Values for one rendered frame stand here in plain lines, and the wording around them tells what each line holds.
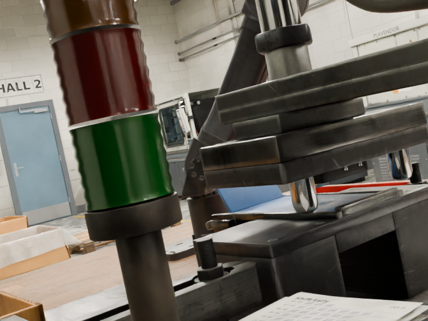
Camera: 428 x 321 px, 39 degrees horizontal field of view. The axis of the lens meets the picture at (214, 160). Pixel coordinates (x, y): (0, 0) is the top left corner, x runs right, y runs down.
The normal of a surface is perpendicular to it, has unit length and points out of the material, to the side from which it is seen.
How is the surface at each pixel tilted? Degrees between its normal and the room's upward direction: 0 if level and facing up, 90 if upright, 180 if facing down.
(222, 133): 82
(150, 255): 90
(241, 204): 60
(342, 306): 2
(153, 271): 90
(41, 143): 90
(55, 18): 76
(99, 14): 104
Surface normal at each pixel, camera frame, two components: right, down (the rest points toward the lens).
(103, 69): 0.11, -0.22
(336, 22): -0.83, 0.19
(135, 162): 0.44, 0.20
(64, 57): -0.50, 0.40
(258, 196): 0.40, -0.55
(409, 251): 0.58, -0.07
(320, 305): -0.22, -0.98
